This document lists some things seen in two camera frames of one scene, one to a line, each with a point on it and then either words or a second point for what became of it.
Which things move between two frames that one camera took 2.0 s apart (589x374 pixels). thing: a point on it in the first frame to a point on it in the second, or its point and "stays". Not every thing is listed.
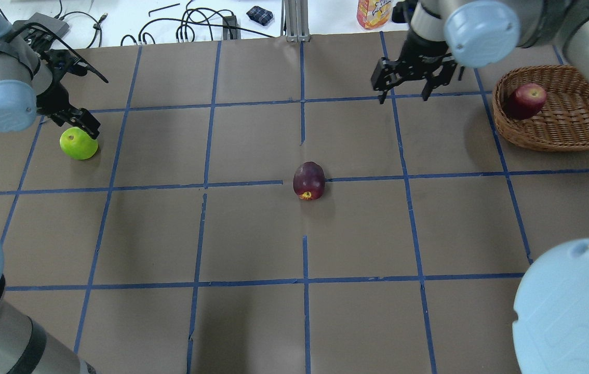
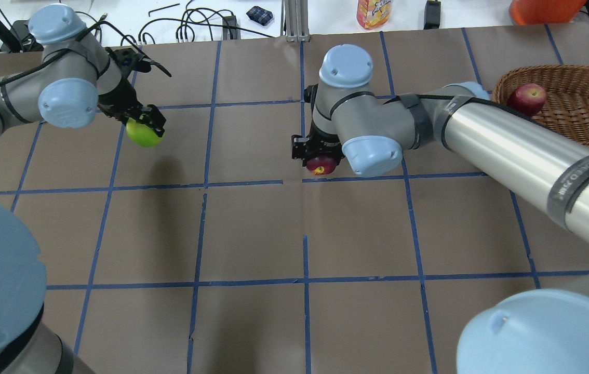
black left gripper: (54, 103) to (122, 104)
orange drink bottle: (372, 14) stays
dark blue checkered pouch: (260, 15) stays
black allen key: (162, 8) stays
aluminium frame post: (294, 23) stays
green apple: (76, 143) to (142, 134)
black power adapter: (231, 21) stays
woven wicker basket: (577, 116) stays
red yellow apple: (526, 103) stays
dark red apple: (309, 181) to (321, 165)
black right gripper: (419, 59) to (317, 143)
